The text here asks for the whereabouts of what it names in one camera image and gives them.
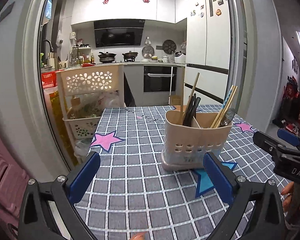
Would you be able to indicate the black wok on stove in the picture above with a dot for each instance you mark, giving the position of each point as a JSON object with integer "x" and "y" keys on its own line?
{"x": 106, "y": 57}

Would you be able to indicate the black utensil on table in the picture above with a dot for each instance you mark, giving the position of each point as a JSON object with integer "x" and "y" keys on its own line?
{"x": 185, "y": 122}

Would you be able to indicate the long bamboo chopstick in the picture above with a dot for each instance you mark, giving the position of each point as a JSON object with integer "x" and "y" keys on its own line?
{"x": 190, "y": 97}

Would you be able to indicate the red plastic basket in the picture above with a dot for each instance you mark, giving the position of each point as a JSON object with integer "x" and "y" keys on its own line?
{"x": 49, "y": 79}

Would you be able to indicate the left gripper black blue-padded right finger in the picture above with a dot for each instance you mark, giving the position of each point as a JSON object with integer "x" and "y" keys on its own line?
{"x": 267, "y": 220}

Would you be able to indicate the black spoon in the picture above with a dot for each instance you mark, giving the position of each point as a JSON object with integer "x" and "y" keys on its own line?
{"x": 227, "y": 119}

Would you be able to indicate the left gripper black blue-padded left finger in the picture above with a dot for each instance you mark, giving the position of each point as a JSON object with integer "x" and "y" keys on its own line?
{"x": 36, "y": 220}

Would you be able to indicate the pink plastic stool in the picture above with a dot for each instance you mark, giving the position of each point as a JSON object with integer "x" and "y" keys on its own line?
{"x": 13, "y": 182}

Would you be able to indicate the black range hood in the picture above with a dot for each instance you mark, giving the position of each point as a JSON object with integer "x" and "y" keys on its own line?
{"x": 118, "y": 32}

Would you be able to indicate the blue patterned chopstick in holder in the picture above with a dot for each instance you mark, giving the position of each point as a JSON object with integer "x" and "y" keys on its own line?
{"x": 229, "y": 95}

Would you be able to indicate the person's left hand fingertip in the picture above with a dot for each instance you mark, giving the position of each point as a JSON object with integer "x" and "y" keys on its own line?
{"x": 138, "y": 236}

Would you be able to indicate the black utensil handles in holder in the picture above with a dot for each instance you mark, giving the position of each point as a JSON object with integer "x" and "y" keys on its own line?
{"x": 193, "y": 110}

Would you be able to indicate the grey checkered star tablecloth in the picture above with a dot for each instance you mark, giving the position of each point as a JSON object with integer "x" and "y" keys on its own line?
{"x": 132, "y": 193}

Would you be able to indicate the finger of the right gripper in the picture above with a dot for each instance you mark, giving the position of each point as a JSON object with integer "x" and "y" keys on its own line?
{"x": 265, "y": 142}

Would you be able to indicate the black built-in oven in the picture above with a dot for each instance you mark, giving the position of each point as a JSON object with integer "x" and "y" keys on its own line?
{"x": 159, "y": 79}

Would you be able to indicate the beige plastic utensil holder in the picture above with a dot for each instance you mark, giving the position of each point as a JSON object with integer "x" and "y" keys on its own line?
{"x": 185, "y": 146}

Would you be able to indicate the beige flower-cutout storage rack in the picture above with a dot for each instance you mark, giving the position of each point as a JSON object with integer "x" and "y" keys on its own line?
{"x": 84, "y": 94}

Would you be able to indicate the white refrigerator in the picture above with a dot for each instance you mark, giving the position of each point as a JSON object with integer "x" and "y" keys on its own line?
{"x": 208, "y": 47}

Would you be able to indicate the bamboo chopstick in holder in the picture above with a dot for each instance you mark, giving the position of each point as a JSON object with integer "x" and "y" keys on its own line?
{"x": 227, "y": 107}

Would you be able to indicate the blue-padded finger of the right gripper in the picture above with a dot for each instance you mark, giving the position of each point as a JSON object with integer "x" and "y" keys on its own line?
{"x": 288, "y": 137}

